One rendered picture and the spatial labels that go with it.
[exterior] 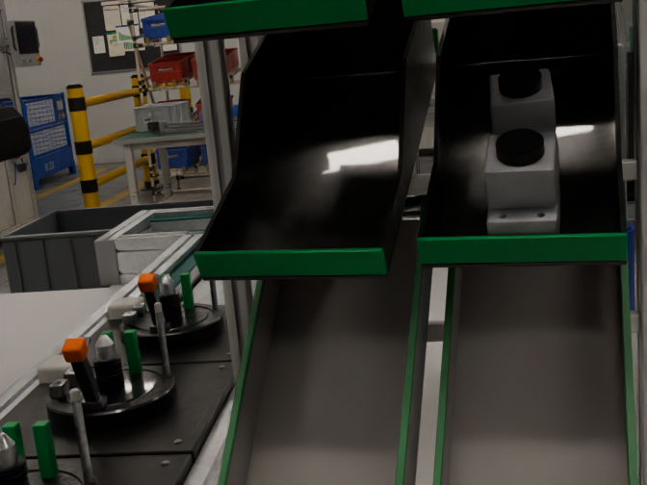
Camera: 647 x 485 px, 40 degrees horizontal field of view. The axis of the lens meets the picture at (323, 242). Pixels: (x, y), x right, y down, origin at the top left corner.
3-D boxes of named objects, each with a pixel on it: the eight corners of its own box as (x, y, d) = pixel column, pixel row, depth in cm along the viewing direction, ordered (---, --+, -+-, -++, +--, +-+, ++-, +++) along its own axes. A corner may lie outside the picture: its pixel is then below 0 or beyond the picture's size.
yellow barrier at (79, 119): (101, 223, 748) (81, 84, 723) (79, 224, 751) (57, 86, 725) (204, 164, 1076) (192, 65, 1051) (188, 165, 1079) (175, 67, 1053)
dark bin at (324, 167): (387, 279, 58) (369, 186, 54) (202, 281, 62) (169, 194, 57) (438, 70, 79) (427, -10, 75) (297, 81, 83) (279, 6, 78)
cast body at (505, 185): (559, 257, 57) (555, 166, 53) (489, 259, 59) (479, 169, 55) (560, 182, 64) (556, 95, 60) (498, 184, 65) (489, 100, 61)
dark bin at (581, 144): (627, 266, 56) (628, 167, 52) (421, 268, 60) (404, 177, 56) (613, 55, 77) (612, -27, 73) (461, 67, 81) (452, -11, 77)
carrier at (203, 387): (195, 470, 86) (179, 346, 83) (-40, 477, 89) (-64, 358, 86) (244, 375, 109) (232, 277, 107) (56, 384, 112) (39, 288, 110)
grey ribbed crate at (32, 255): (209, 300, 265) (199, 224, 260) (9, 312, 273) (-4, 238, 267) (237, 264, 306) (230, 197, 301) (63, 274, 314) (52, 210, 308)
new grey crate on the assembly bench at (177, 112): (179, 130, 608) (175, 105, 604) (136, 134, 611) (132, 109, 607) (192, 123, 646) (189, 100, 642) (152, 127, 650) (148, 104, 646)
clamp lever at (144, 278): (165, 327, 116) (151, 281, 112) (150, 328, 116) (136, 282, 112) (170, 310, 119) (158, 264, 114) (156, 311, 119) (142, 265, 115)
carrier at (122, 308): (244, 374, 110) (232, 276, 107) (57, 383, 113) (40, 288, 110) (274, 314, 133) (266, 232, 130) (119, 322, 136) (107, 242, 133)
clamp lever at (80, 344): (99, 404, 92) (79, 349, 88) (81, 405, 92) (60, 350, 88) (109, 380, 95) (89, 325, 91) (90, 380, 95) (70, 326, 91)
